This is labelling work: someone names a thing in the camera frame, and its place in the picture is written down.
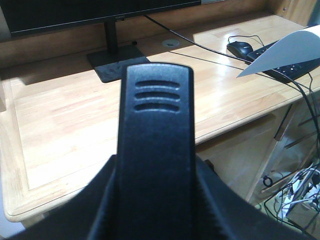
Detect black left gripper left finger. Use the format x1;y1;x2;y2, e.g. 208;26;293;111
10;155;117;240

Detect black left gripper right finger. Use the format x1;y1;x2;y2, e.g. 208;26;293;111
195;157;312;240

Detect white paper sheets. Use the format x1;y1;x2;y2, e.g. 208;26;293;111
238;25;320;77

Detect wooden desk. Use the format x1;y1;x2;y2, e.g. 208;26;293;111
0;0;316;225

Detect white power strip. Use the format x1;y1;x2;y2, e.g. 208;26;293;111
274;168;320;219

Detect black keyboard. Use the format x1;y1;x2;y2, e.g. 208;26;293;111
241;39;320;83

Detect black computer mouse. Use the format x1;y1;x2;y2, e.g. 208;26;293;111
226;41;254;59

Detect black monitor with stand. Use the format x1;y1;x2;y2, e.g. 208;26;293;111
0;0;203;84

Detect black monitor cable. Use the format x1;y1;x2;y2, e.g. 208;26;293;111
144;14;320;161

